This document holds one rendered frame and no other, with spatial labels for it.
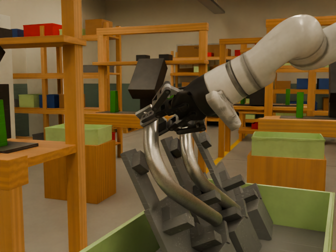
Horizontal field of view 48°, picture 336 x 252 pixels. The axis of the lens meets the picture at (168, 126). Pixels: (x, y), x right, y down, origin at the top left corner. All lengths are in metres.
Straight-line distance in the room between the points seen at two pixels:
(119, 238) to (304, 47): 0.52
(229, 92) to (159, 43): 11.61
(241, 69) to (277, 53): 0.06
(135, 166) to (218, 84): 0.22
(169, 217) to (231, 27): 11.07
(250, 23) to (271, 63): 11.01
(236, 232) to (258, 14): 10.89
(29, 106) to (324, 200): 6.16
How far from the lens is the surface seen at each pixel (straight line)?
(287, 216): 1.20
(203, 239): 0.81
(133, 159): 0.74
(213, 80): 0.67
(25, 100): 6.99
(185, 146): 0.86
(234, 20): 11.73
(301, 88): 8.38
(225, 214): 0.96
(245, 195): 1.12
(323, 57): 0.68
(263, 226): 1.08
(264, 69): 0.65
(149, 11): 12.53
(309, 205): 1.18
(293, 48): 0.63
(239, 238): 0.92
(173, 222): 0.74
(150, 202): 0.74
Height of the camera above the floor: 1.26
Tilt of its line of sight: 6 degrees down
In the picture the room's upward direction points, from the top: straight up
